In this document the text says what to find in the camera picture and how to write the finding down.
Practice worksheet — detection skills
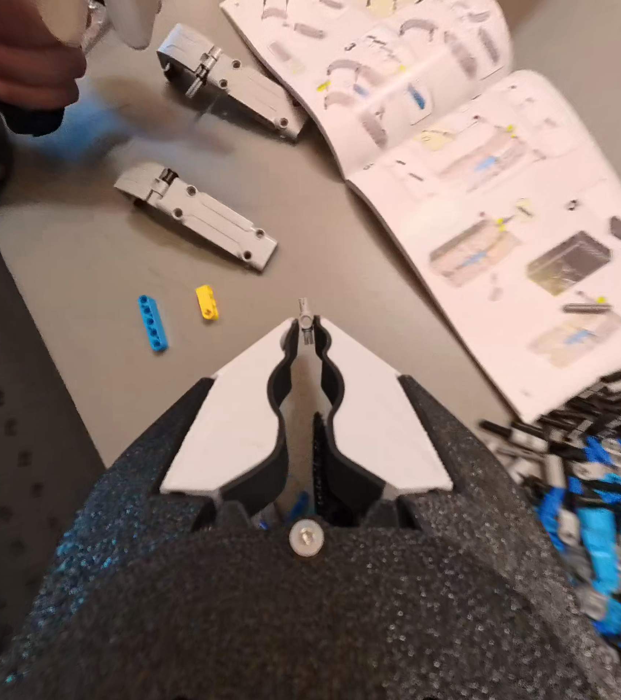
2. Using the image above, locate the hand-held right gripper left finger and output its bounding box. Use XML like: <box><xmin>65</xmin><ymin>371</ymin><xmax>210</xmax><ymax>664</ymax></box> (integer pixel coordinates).
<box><xmin>159</xmin><ymin>318</ymin><xmax>300</xmax><ymax>517</ymax></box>

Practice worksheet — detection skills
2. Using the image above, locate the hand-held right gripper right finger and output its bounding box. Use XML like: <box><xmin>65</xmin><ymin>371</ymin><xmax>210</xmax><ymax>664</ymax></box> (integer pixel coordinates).
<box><xmin>313</xmin><ymin>316</ymin><xmax>454</xmax><ymax>517</ymax></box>

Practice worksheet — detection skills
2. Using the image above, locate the grey pin connector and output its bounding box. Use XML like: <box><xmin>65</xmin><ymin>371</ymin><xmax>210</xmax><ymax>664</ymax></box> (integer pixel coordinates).
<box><xmin>297</xmin><ymin>298</ymin><xmax>316</xmax><ymax>345</ymax></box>

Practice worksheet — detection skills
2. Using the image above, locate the grey brick panel assembly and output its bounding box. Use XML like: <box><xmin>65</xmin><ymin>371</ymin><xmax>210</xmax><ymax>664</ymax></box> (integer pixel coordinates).
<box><xmin>156</xmin><ymin>23</ymin><xmax>308</xmax><ymax>144</ymax></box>

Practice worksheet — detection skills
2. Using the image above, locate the grey brick frame piece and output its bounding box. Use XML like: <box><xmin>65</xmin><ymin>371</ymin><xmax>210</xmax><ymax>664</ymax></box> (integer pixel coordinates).
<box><xmin>152</xmin><ymin>176</ymin><xmax>278</xmax><ymax>272</ymax></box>

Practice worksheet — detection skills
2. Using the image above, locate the pile of small brick parts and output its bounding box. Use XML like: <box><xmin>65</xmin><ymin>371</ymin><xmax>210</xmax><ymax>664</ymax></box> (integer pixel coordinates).
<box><xmin>477</xmin><ymin>369</ymin><xmax>621</xmax><ymax>679</ymax></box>

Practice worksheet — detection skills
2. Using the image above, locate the grey desk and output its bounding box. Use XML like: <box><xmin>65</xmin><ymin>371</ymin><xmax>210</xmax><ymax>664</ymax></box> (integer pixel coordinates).
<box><xmin>0</xmin><ymin>0</ymin><xmax>621</xmax><ymax>548</ymax></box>

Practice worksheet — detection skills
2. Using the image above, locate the person's left hand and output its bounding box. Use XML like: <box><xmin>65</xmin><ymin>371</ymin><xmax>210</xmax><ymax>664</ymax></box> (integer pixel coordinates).
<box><xmin>0</xmin><ymin>0</ymin><xmax>90</xmax><ymax>110</ymax></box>

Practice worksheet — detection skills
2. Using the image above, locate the blue brick beam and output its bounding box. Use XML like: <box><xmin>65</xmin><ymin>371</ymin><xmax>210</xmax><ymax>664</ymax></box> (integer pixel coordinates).
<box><xmin>137</xmin><ymin>294</ymin><xmax>169</xmax><ymax>352</ymax></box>

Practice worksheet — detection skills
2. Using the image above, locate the yellow wedge brick piece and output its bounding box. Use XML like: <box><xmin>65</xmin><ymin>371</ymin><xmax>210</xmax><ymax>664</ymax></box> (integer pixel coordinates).
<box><xmin>195</xmin><ymin>284</ymin><xmax>220</xmax><ymax>321</ymax></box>

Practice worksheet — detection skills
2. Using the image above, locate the black perforated panel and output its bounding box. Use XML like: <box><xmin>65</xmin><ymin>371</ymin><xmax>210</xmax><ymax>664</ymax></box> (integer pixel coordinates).
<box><xmin>0</xmin><ymin>219</ymin><xmax>108</xmax><ymax>657</ymax></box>

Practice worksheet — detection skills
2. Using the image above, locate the open instruction booklet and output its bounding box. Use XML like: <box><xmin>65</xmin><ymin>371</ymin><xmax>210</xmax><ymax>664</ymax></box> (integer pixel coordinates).
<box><xmin>219</xmin><ymin>0</ymin><xmax>621</xmax><ymax>423</ymax></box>

